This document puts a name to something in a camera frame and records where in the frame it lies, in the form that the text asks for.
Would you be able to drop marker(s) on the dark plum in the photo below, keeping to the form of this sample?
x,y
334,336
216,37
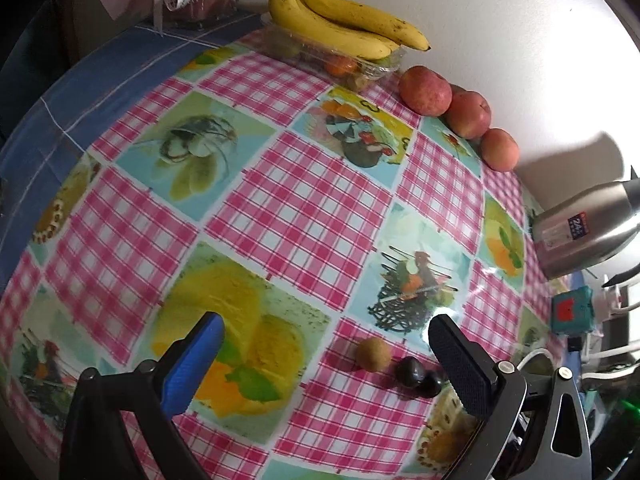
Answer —
x,y
411,371

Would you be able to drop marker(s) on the small tangerine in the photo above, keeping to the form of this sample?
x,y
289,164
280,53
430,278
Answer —
x,y
341,65

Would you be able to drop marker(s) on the white power strip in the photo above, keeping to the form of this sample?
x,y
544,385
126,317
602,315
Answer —
x,y
607,305

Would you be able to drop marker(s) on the tan longan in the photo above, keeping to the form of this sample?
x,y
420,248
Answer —
x,y
373,354

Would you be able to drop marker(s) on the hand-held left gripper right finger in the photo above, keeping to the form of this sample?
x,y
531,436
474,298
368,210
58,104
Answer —
x,y
457,365

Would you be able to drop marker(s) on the blue checked cloth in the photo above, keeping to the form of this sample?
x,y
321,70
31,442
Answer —
x,y
75,90

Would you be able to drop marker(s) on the clear plastic container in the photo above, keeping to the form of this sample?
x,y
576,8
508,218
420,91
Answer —
x,y
310,57

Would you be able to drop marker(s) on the steel thermos jug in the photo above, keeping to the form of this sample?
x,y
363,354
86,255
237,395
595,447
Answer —
x,y
590,230

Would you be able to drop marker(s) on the red apple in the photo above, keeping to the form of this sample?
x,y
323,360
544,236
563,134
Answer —
x,y
468,114
499,149
425,90

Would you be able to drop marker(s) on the black power adapter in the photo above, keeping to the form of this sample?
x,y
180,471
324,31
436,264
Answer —
x,y
575,343

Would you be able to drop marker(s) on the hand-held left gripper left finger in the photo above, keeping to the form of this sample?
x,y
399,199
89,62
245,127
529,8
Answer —
x,y
192,360

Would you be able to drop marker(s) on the teal box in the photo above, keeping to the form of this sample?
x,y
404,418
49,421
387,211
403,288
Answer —
x,y
572,310

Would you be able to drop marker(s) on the yellow banana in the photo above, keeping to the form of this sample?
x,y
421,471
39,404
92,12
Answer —
x,y
320,30
365,15

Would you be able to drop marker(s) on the pink checkered tablecloth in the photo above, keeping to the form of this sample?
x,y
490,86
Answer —
x,y
300,200

